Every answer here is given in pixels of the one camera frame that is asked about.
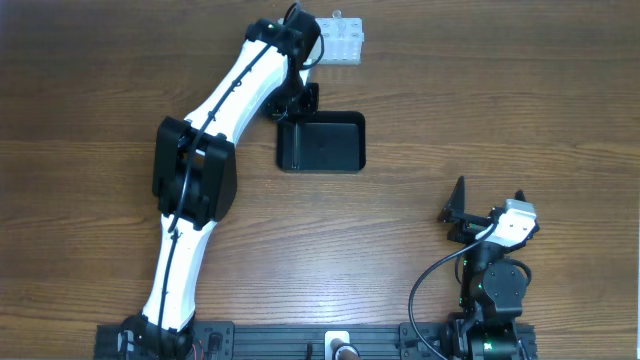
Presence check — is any white test tube rack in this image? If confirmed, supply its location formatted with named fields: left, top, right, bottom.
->
left=304, top=17, right=365, bottom=66

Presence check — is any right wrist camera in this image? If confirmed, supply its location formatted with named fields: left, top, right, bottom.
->
left=474, top=198, right=539, bottom=249

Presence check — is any clear test tube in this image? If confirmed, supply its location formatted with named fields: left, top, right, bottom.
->
left=293, top=121, right=304, bottom=170
left=331, top=9, right=347, bottom=39

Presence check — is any black cable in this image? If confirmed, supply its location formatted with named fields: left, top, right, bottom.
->
left=167, top=1, right=327, bottom=236
left=407, top=222, right=499, bottom=360

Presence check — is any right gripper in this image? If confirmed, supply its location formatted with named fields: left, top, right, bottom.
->
left=437, top=174, right=529, bottom=246

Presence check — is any mounting rail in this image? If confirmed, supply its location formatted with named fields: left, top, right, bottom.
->
left=94, top=321, right=539, bottom=360

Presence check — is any black tray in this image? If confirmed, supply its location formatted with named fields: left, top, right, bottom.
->
left=275, top=110, right=368, bottom=175

